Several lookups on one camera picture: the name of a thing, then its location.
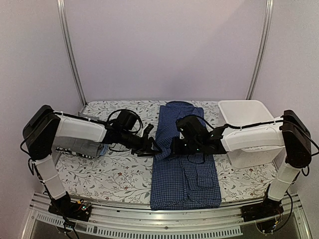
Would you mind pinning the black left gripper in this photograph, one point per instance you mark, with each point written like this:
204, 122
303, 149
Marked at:
146, 148

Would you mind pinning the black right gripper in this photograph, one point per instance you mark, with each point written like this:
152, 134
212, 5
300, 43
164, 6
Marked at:
175, 150

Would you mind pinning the blue checked long sleeve shirt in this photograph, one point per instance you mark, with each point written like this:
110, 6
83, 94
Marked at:
181, 182

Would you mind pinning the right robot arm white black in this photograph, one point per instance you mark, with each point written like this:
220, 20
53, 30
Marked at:
286, 131

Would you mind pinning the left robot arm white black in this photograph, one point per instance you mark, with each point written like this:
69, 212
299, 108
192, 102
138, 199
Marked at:
46, 125

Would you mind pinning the floral white tablecloth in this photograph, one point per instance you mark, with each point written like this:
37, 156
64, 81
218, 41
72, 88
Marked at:
121, 177

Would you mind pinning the light blue folded shirt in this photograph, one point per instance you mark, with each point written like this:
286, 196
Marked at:
104, 148

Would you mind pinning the white plastic basket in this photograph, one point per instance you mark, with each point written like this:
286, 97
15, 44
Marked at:
258, 139

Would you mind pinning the grey folded shirt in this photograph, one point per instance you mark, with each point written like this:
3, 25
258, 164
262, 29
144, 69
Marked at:
79, 147

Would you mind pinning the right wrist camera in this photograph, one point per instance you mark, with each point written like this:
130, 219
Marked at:
190, 127

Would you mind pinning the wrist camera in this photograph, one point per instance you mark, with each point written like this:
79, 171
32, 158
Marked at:
124, 124
190, 127

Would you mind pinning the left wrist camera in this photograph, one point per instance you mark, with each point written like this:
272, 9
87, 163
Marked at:
124, 124

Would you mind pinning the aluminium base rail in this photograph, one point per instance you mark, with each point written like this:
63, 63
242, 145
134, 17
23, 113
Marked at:
114, 220

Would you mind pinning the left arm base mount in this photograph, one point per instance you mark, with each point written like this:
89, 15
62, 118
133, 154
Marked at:
72, 210

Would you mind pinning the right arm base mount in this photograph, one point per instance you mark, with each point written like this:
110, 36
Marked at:
264, 209

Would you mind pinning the right aluminium frame post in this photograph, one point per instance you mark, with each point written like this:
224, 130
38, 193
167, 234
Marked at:
262, 48

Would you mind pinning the aluminium frame post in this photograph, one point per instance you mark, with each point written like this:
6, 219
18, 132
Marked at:
262, 48
69, 50

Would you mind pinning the left aluminium frame post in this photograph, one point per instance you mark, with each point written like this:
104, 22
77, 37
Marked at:
69, 50

